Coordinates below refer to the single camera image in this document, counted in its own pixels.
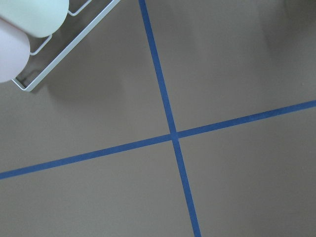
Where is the white cup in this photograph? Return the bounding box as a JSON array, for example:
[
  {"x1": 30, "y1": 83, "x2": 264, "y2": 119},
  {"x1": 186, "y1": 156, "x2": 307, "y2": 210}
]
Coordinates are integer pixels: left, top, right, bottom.
[{"x1": 0, "y1": 0, "x2": 70, "y2": 38}]

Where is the pink cup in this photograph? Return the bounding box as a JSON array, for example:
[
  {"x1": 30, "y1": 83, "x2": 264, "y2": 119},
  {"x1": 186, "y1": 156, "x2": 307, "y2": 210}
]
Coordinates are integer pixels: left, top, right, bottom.
[{"x1": 0, "y1": 19, "x2": 30, "y2": 83}]

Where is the white wire cup basket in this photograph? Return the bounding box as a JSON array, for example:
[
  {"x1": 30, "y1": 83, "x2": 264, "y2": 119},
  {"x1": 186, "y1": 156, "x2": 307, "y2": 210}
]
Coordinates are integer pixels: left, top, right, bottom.
[{"x1": 12, "y1": 0, "x2": 119, "y2": 92}]

